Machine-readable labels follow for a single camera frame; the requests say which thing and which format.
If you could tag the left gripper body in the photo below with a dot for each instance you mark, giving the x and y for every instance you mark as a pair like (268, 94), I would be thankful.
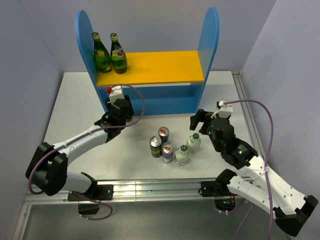
(130, 112)

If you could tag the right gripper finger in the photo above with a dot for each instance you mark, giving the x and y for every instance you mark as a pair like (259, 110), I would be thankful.
(194, 120)
(201, 114)

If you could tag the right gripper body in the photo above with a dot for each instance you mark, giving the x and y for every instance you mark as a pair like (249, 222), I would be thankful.
(206, 124)

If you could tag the red bull can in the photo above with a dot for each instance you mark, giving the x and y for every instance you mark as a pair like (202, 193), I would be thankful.
(167, 153)
(164, 133)

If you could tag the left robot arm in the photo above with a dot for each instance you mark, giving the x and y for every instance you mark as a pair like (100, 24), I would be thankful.
(48, 169)

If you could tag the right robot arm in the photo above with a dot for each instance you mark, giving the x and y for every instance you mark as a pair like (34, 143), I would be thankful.
(252, 180)

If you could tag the blue and yellow shelf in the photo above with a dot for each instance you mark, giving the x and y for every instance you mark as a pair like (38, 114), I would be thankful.
(167, 82)

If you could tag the rear clear glass bottle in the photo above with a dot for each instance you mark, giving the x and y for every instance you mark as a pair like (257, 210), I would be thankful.
(193, 143)

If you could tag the clear glass bottle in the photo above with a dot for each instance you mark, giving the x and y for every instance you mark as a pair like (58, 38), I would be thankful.
(181, 155)
(193, 143)

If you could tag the front clear glass bottle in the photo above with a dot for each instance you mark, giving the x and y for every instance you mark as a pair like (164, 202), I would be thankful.
(181, 155)

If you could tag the green bottle red label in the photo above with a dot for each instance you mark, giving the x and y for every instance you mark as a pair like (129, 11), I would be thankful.
(118, 55)

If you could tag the green bottle yellow label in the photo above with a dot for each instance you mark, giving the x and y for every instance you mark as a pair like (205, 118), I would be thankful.
(101, 55)

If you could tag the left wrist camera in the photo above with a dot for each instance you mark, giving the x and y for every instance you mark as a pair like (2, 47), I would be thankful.
(115, 93)

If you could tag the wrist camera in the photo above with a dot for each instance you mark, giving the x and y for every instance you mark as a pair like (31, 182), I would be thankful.
(225, 110)
(115, 93)

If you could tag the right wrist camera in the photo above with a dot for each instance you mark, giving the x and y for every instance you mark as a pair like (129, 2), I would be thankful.
(225, 110)

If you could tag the aluminium right rail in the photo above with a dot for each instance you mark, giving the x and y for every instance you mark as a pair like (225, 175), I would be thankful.
(248, 116)

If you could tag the aluminium rail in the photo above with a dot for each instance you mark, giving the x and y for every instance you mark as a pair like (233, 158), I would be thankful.
(132, 191)
(248, 116)

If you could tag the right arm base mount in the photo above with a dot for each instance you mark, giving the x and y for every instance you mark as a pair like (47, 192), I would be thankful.
(223, 199)

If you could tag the aluminium front rail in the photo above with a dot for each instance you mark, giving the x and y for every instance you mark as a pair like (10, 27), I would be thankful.
(132, 191)

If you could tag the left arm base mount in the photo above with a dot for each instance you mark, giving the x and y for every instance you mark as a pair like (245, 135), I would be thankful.
(90, 202)

